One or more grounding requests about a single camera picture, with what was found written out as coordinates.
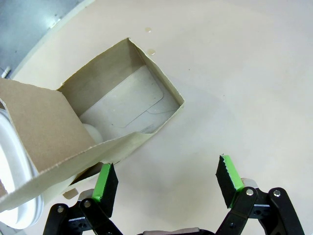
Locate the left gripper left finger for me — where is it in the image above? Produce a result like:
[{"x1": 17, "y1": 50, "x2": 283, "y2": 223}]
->
[{"x1": 43, "y1": 162, "x2": 123, "y2": 235}]

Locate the brown cardboard cup carrier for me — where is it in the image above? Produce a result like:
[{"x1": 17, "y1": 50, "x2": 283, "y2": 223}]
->
[{"x1": 0, "y1": 37, "x2": 184, "y2": 213}]

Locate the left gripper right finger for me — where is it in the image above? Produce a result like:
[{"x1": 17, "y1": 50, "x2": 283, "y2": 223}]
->
[{"x1": 215, "y1": 154, "x2": 305, "y2": 235}]

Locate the white paper cup with lid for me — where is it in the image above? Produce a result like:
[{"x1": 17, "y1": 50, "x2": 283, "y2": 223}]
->
[{"x1": 0, "y1": 109, "x2": 104, "y2": 230}]

